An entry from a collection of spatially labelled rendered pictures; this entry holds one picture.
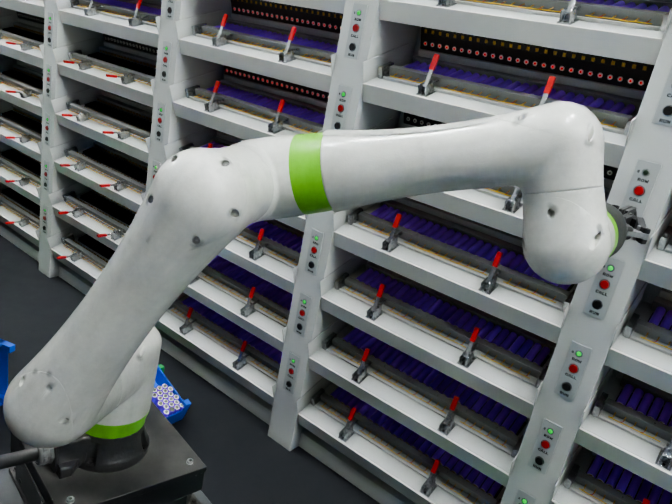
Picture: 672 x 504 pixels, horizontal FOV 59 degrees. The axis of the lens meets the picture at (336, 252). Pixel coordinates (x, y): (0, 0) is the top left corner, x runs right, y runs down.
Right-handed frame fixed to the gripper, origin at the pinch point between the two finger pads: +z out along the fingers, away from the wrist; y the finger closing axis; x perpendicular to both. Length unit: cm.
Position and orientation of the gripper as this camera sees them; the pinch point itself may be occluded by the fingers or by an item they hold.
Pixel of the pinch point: (625, 216)
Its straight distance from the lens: 117.3
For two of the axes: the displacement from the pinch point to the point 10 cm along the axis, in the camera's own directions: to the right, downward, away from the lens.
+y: 7.7, 3.5, -5.4
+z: 6.1, -1.5, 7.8
